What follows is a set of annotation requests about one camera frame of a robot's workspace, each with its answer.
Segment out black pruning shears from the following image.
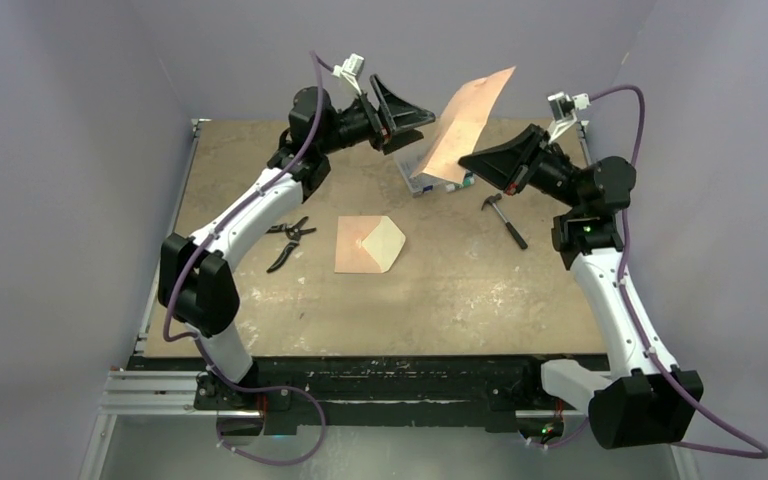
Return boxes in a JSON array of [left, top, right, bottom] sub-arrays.
[[266, 216, 316, 274]]

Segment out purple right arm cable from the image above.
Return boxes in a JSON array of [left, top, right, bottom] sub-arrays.
[[519, 84, 768, 461]]

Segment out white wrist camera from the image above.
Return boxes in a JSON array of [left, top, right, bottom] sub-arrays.
[[331, 53, 365, 97], [547, 91, 591, 144]]

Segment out pink lined letter paper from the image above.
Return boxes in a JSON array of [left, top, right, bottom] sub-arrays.
[[411, 66, 516, 184]]

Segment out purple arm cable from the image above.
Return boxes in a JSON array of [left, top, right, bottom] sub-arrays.
[[519, 84, 768, 461], [161, 49, 339, 467]]

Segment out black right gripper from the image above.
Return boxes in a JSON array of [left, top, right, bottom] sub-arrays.
[[461, 124, 586, 212]]

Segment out clear plastic organizer box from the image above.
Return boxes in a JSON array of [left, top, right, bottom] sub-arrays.
[[394, 151, 452, 197]]

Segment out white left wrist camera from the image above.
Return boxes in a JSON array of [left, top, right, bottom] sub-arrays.
[[331, 53, 365, 97]]

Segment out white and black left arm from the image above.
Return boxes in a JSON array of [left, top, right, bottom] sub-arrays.
[[157, 75, 436, 409]]

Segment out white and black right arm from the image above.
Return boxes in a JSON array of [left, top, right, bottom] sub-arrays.
[[458, 125, 704, 449]]

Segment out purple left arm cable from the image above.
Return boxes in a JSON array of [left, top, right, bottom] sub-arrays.
[[161, 49, 339, 467]]

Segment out aluminium extrusion frame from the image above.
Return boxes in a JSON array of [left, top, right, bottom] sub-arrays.
[[94, 145, 679, 479]]

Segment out small black hammer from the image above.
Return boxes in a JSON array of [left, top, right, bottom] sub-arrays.
[[481, 193, 529, 250]]

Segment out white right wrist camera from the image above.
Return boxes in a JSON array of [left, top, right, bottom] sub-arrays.
[[547, 91, 591, 144]]

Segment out green and white marker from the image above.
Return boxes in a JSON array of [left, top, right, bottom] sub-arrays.
[[445, 172, 475, 193]]

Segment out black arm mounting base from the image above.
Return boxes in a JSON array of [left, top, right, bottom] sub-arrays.
[[126, 354, 575, 435]]

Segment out pink and cream envelope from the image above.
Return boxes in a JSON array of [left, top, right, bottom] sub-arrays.
[[334, 215, 406, 274]]

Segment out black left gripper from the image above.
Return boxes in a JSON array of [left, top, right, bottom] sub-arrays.
[[318, 77, 433, 157]]

